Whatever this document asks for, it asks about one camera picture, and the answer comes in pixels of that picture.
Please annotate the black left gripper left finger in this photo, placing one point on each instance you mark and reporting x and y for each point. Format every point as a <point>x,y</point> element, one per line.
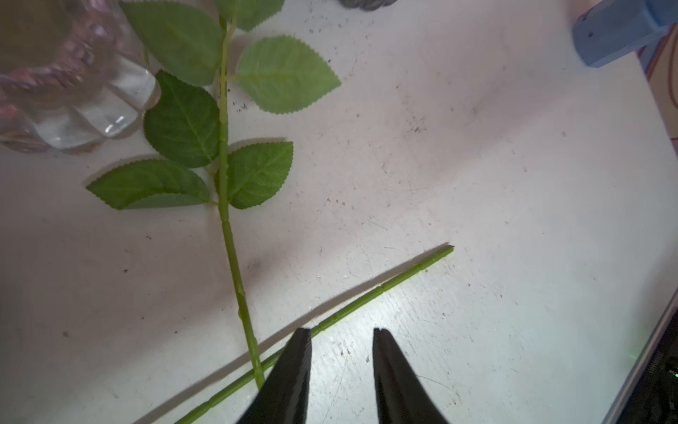
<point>284,396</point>

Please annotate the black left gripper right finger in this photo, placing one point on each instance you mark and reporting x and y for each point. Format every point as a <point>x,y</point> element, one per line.
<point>400,397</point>

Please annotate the yellow wavy glass vase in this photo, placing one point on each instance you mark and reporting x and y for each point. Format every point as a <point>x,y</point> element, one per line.
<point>72,76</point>

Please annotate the purple ribbed glass vase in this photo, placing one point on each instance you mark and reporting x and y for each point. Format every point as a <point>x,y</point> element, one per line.
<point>366,5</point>

